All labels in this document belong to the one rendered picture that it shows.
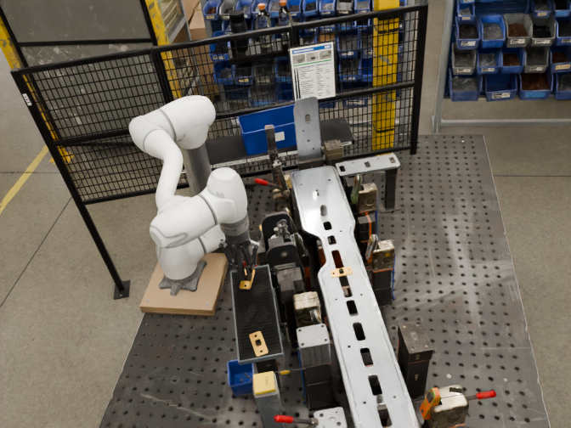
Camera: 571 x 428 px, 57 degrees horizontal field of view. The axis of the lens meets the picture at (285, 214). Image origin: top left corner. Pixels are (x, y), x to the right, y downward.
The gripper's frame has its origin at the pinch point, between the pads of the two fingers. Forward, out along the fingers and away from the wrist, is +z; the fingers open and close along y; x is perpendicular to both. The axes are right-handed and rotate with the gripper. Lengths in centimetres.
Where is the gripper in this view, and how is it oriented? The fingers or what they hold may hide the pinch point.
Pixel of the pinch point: (245, 271)
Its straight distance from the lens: 176.6
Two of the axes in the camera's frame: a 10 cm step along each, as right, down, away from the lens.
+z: 1.0, 7.3, 6.7
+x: 1.6, -6.8, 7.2
